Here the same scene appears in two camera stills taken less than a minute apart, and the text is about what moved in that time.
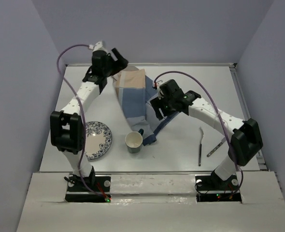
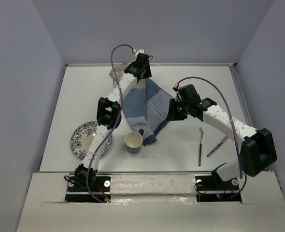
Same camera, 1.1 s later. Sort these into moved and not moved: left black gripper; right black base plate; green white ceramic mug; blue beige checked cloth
Moved: left black gripper
Not moved: right black base plate; blue beige checked cloth; green white ceramic mug
